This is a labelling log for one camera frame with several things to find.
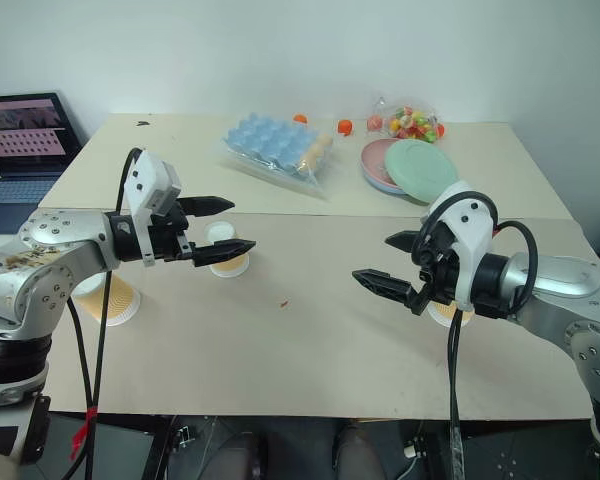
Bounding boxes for tan ribbed paper cup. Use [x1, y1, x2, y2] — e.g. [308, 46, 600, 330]
[72, 272, 143, 328]
[425, 298, 476, 329]
[203, 219, 252, 278]

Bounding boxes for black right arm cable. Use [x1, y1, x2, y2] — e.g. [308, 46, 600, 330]
[410, 192, 540, 480]

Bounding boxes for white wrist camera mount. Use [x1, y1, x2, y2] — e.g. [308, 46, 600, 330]
[123, 149, 184, 267]
[419, 180, 499, 312]

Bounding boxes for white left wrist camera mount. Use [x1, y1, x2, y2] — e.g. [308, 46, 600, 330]
[123, 149, 184, 267]

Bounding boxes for open laptop computer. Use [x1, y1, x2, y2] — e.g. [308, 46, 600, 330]
[0, 91, 89, 236]

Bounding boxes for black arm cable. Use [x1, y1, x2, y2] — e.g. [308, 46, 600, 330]
[410, 192, 540, 480]
[67, 147, 146, 480]

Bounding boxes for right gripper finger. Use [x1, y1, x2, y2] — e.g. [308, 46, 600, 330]
[351, 268, 415, 310]
[384, 229, 425, 255]

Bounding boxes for clear bag of candies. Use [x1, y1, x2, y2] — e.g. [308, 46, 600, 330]
[366, 93, 446, 145]

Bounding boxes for red tape strip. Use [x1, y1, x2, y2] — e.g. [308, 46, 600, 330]
[71, 406, 100, 462]

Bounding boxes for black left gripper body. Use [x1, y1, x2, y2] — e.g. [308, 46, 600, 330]
[148, 200, 198, 264]

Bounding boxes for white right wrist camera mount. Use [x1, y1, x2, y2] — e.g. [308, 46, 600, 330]
[419, 180, 499, 312]

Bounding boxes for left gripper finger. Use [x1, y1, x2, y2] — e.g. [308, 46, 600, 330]
[191, 239, 258, 269]
[177, 195, 236, 218]

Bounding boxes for green plate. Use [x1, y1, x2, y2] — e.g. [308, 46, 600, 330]
[383, 138, 459, 206]

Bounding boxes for blue egg tray in bag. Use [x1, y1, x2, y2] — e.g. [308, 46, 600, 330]
[211, 111, 337, 202]

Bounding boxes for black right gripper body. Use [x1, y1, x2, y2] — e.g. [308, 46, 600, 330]
[406, 222, 464, 317]

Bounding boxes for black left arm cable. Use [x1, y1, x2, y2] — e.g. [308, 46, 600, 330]
[67, 147, 146, 480]

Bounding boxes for pink plate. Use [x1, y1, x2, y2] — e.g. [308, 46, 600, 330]
[360, 138, 417, 194]

